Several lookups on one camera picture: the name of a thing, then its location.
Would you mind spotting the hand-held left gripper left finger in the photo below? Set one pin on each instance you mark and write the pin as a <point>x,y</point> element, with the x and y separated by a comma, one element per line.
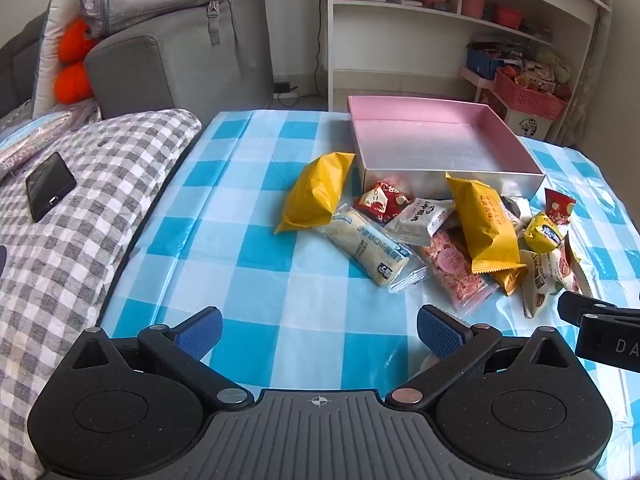
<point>200,335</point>

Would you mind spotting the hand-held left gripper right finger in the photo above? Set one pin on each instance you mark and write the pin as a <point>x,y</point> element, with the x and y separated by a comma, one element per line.
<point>437,332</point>

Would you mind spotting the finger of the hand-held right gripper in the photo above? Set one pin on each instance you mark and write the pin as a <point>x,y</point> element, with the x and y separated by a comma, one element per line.
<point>610,342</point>
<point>575,306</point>

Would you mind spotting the white pecan snack packet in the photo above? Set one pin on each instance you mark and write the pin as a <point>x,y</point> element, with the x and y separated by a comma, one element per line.
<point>540,285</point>

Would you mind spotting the gold foil snack packet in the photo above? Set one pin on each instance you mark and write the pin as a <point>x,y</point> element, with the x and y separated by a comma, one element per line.
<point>510,280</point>

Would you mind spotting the yellow chips packet blue logo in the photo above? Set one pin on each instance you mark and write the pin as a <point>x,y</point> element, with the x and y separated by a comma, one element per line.
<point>542,232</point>

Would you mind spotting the long white rice cracker packet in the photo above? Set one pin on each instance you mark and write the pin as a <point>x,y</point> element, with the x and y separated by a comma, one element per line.
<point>365,247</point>

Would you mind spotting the yellow snack packet orange print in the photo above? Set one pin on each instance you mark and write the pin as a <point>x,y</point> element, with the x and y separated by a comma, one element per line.
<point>482,225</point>

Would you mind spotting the large plain yellow snack packet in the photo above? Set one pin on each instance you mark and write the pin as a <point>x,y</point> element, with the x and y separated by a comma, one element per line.
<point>315,190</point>

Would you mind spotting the pink cardboard box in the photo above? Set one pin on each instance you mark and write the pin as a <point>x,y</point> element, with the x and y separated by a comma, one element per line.
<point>430,145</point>

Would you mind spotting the pink speckled snack packet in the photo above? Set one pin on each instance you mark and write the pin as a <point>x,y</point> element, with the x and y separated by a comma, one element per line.
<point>452,265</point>

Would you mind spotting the blue checked tablecloth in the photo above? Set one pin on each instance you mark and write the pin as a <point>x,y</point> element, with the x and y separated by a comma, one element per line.
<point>240,270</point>

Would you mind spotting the small red candy packet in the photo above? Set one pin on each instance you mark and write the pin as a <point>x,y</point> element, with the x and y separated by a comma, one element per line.
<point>559,205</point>

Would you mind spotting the small white snack packet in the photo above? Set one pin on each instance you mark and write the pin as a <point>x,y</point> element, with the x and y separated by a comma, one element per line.
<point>417,221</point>

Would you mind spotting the dark white snack packet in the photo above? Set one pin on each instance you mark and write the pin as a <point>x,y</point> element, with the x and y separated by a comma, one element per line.
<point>515,207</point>

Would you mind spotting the grey checked pillow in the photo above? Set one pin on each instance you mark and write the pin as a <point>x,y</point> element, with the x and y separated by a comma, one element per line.
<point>75,270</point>

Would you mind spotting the red snack packet white figure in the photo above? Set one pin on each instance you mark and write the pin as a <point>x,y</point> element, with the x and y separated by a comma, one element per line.
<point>381,201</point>

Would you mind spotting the white patterned storage box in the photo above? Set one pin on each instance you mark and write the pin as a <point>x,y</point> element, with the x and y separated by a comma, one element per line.
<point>530,127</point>

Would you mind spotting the black smartphone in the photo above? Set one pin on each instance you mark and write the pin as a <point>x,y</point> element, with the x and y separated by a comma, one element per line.
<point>50,187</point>

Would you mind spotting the large red plastic basket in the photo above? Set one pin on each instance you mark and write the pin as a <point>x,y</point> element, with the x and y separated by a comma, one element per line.
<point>530,97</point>

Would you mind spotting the beige lace curtain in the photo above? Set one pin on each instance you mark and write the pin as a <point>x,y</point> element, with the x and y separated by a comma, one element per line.
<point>582,85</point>

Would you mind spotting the beige yarn plush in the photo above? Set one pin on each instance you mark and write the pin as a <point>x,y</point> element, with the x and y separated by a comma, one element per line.
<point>556,65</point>

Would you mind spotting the striped colourful cloth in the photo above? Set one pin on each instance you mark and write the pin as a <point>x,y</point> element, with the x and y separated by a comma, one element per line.
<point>30,140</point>

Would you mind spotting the blue storage box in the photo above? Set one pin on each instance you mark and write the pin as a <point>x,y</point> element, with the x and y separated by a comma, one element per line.
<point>482,60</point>

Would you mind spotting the grey sofa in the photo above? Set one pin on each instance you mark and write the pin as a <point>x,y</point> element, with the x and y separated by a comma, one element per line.
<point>200,70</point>

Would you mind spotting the orange plush toy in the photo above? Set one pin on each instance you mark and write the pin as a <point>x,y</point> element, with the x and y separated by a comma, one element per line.
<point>75,80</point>

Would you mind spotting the small red basket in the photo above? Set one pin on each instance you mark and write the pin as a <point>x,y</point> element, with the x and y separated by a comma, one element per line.
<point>508,16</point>

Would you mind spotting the white bookshelf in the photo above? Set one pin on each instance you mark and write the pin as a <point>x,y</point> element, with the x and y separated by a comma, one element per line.
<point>400,35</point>

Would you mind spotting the white cushion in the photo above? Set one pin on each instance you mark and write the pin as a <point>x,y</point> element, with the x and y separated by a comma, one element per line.
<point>50,50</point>

